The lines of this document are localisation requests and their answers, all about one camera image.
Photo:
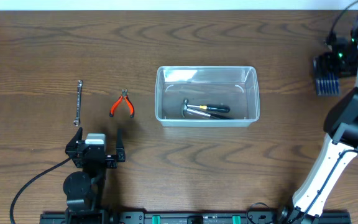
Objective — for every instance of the yellow black screwdriver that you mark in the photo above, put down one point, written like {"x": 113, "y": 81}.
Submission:
{"x": 215, "y": 108}

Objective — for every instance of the precision screwdriver set case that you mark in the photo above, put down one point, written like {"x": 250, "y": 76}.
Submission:
{"x": 327, "y": 85}

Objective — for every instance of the clear plastic container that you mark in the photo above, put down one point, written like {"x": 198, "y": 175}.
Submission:
{"x": 234, "y": 86}

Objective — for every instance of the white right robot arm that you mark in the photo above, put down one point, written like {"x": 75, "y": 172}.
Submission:
{"x": 340, "y": 146}

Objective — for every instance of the silver combination wrench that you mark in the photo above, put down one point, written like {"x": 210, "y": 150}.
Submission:
{"x": 76, "y": 121}

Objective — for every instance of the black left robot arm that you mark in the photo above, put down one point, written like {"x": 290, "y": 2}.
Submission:
{"x": 85, "y": 187}

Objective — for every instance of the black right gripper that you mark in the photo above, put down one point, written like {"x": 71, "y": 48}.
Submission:
{"x": 324, "y": 63}

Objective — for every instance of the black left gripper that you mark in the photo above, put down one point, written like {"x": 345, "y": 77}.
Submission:
{"x": 96, "y": 156}

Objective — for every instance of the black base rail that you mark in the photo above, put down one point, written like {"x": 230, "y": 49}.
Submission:
{"x": 161, "y": 218}

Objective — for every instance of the claw hammer black handle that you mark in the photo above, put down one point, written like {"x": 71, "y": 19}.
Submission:
{"x": 202, "y": 113}

